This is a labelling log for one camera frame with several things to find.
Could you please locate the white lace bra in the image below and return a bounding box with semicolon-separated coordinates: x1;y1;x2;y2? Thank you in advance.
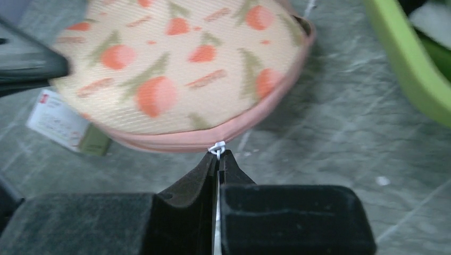
408;1;450;50

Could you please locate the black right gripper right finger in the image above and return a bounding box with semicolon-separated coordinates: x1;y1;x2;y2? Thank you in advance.
218;150;377;254

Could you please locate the pink tulip-print laundry bag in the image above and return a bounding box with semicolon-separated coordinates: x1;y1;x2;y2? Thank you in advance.
50;0;315;152

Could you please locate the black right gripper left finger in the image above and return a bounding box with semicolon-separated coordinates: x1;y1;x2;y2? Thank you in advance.
1;154;218;254

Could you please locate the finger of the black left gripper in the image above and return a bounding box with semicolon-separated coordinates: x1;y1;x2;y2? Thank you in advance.
1;18;70;97

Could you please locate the white green card label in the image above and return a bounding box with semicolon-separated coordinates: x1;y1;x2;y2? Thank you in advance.
26;89;111;156

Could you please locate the green plastic basin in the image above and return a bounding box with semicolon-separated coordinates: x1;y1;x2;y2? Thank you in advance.
363;1;450;126

